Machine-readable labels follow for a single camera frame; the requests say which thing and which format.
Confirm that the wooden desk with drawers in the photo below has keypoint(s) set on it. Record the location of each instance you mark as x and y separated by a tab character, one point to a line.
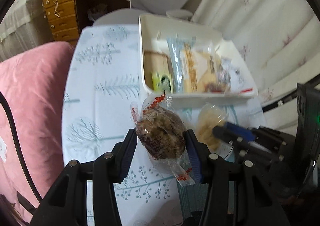
67	18

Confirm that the clear bag yellow crackers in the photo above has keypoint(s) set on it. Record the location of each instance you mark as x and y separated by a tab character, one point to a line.
210	117

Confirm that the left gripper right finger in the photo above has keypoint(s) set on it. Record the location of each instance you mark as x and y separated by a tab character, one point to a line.
211	169

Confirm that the leaf pattern tablecloth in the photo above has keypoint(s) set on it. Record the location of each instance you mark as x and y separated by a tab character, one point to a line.
104	79

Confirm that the green yellow snack packet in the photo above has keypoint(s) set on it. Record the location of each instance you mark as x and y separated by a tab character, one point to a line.
162	81

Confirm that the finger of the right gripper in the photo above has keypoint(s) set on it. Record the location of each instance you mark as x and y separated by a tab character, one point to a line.
245	133
240	143

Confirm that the yellow mountain snack packet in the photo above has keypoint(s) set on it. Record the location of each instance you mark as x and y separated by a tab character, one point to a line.
199	70

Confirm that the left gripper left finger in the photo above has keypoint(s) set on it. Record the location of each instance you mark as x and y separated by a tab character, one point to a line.
110	168

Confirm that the light blue snack packet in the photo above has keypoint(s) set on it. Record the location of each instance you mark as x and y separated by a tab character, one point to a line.
176	47

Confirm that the pink quilt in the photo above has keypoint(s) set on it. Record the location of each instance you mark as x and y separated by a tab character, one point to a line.
33	83

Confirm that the lace covered cabinet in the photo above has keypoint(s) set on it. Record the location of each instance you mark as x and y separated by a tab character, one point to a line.
24	27

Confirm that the white plastic storage bin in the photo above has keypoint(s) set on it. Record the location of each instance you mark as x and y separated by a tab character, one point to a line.
154	55

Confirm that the white red snack bag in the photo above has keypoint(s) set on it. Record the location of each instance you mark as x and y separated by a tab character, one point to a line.
232	78

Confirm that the white floral curtain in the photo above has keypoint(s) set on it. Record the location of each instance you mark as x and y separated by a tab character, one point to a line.
279	42

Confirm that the brown pastry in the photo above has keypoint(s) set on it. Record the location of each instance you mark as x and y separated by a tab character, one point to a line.
160	130

